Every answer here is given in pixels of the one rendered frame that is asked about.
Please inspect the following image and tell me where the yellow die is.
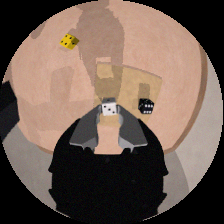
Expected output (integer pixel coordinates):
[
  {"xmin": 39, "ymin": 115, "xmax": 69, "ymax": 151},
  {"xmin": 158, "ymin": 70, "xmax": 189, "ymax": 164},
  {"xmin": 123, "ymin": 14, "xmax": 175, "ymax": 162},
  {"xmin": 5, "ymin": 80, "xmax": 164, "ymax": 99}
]
[{"xmin": 59, "ymin": 33, "xmax": 79, "ymax": 50}]

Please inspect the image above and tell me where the tan square mat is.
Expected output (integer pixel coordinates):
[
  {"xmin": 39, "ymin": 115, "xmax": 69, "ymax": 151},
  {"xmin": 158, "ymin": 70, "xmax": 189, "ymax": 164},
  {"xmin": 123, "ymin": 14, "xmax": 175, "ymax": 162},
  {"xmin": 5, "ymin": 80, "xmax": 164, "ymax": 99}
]
[{"xmin": 94, "ymin": 64, "xmax": 163, "ymax": 127}]

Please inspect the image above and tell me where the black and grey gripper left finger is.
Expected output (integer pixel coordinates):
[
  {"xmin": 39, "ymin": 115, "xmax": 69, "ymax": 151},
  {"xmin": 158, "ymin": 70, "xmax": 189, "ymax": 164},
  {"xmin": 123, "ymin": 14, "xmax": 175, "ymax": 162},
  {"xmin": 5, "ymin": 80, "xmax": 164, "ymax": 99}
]
[{"xmin": 48, "ymin": 104, "xmax": 102, "ymax": 173}]

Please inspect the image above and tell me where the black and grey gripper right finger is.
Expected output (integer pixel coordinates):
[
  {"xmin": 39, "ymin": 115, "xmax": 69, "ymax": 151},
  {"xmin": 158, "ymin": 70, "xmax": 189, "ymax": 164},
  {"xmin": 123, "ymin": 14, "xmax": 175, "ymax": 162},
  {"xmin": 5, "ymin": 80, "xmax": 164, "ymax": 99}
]
[{"xmin": 116, "ymin": 104, "xmax": 169, "ymax": 177}]

